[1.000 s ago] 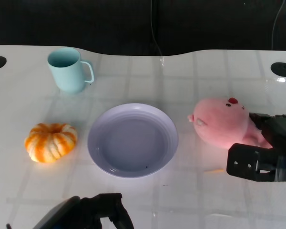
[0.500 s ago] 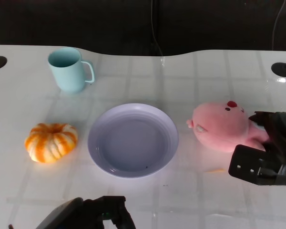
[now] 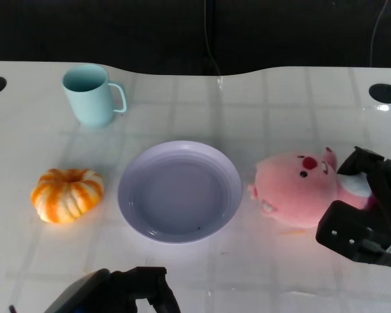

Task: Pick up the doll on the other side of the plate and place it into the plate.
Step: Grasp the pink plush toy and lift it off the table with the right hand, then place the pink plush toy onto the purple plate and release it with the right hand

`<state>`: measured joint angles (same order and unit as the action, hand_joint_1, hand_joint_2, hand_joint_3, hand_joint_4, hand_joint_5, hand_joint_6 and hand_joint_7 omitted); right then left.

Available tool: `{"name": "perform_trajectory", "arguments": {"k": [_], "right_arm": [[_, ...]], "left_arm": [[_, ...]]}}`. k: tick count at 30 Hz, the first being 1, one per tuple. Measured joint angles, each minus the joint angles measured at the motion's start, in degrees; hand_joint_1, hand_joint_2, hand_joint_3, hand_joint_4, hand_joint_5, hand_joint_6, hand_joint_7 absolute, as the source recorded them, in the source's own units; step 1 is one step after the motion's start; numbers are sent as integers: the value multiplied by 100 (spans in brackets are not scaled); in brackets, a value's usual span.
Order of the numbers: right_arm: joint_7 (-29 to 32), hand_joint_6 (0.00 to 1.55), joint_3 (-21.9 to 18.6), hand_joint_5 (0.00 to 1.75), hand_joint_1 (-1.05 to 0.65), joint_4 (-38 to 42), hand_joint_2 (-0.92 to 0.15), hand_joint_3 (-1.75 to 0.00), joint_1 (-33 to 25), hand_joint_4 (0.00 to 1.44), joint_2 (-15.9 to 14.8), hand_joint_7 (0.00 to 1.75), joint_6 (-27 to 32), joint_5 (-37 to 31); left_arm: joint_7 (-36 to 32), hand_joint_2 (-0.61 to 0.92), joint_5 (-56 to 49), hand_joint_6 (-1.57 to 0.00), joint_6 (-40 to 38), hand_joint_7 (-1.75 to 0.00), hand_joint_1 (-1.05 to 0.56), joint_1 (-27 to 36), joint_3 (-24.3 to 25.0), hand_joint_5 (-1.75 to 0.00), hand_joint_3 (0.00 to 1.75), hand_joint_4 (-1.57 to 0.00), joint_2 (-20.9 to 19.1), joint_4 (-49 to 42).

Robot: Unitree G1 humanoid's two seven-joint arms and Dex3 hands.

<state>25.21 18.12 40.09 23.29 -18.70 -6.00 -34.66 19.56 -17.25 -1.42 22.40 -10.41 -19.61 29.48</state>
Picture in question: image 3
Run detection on thin grey hanging cable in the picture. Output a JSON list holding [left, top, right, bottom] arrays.
[[369, 0, 389, 68]]

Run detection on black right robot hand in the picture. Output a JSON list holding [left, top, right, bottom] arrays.
[[315, 145, 391, 269]]

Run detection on light blue mug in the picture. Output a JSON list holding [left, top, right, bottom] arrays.
[[62, 63, 128, 128]]

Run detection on orange white striped pumpkin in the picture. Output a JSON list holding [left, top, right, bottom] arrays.
[[31, 168, 105, 224]]

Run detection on pink plush doll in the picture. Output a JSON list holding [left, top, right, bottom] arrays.
[[247, 147, 376, 229]]

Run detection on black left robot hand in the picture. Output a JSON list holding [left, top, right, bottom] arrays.
[[44, 266, 182, 313]]

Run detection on thin black hanging cable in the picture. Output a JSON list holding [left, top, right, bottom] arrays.
[[203, 0, 223, 78]]

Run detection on lavender round plate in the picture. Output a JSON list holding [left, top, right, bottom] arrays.
[[117, 140, 244, 245]]

